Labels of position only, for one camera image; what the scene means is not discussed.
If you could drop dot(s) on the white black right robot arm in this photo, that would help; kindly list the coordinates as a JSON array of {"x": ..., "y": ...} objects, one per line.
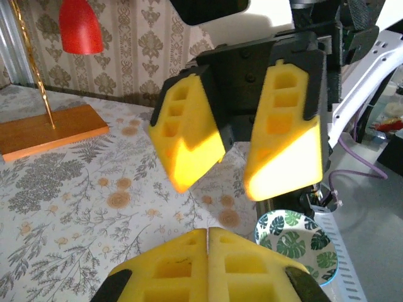
[{"x": 378, "y": 63}]

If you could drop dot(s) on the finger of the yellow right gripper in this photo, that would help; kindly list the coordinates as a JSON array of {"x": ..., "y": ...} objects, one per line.
[
  {"x": 192, "y": 126},
  {"x": 283, "y": 151}
]

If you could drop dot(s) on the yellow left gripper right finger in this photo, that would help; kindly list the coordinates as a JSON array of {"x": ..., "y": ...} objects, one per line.
[{"x": 252, "y": 277}]

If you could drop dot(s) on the green leaf pattern bowl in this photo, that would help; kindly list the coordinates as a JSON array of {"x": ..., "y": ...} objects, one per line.
[{"x": 292, "y": 245}]

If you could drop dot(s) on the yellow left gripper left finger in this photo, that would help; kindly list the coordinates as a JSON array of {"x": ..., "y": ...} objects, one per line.
[{"x": 163, "y": 277}]

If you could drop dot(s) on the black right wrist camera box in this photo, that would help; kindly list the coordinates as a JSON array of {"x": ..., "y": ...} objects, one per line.
[{"x": 214, "y": 9}]

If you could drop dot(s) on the aluminium cell frame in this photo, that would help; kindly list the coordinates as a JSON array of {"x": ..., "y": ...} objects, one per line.
[{"x": 9, "y": 47}]

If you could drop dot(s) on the red wine glass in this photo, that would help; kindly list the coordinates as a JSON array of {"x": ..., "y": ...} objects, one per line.
[{"x": 80, "y": 28}]

